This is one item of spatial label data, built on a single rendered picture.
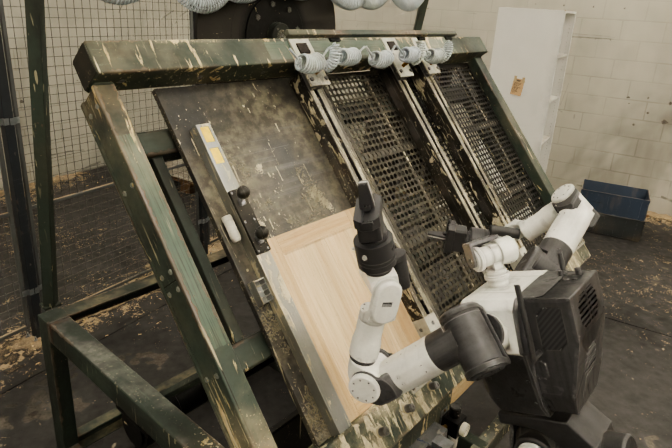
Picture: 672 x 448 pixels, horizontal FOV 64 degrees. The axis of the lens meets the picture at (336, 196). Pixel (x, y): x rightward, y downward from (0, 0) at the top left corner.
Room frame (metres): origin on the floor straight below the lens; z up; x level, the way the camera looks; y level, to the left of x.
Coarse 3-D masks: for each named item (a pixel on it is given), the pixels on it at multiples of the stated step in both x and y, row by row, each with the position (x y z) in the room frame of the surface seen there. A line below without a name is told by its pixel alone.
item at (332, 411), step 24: (216, 144) 1.54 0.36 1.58; (216, 168) 1.48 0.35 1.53; (240, 240) 1.41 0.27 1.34; (264, 264) 1.37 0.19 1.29; (288, 312) 1.31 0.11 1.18; (288, 336) 1.28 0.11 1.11; (312, 360) 1.25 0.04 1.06; (312, 384) 1.22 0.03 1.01; (336, 408) 1.20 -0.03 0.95; (336, 432) 1.16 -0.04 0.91
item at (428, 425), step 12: (456, 408) 1.42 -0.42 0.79; (432, 420) 1.40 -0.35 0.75; (444, 420) 1.42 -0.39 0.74; (456, 420) 1.41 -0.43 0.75; (408, 432) 1.29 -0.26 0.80; (420, 432) 1.35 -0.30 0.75; (432, 432) 1.36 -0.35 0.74; (444, 432) 1.37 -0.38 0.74; (456, 432) 1.39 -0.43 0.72; (396, 444) 1.24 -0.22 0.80; (408, 444) 1.29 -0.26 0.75; (420, 444) 1.31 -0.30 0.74; (432, 444) 1.30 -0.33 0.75; (444, 444) 1.29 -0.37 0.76; (456, 444) 1.42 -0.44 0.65
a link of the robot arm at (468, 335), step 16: (464, 320) 1.02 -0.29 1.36; (480, 320) 1.03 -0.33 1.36; (432, 336) 1.05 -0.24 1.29; (448, 336) 1.02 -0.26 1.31; (464, 336) 1.00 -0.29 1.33; (480, 336) 1.00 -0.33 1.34; (432, 352) 1.02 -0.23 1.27; (448, 352) 1.01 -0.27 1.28; (464, 352) 0.99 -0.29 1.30; (480, 352) 0.97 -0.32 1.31; (496, 352) 0.98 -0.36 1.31; (448, 368) 1.02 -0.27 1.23; (464, 368) 0.98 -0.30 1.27
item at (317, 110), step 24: (312, 48) 2.02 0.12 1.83; (336, 48) 1.89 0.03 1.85; (312, 96) 1.91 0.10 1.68; (312, 120) 1.91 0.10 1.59; (336, 120) 1.91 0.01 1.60; (336, 144) 1.83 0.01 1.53; (336, 168) 1.83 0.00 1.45; (360, 168) 1.83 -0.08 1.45; (384, 216) 1.75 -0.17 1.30; (408, 264) 1.68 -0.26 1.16; (408, 288) 1.61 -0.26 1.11; (408, 312) 1.60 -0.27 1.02; (432, 312) 1.60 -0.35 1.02
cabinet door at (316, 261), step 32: (320, 224) 1.62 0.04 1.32; (352, 224) 1.71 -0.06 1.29; (288, 256) 1.46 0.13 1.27; (320, 256) 1.54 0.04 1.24; (352, 256) 1.62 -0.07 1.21; (288, 288) 1.38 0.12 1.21; (320, 288) 1.46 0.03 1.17; (352, 288) 1.53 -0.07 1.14; (320, 320) 1.38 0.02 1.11; (352, 320) 1.45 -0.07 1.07; (320, 352) 1.31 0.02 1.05; (352, 416) 1.23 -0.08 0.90
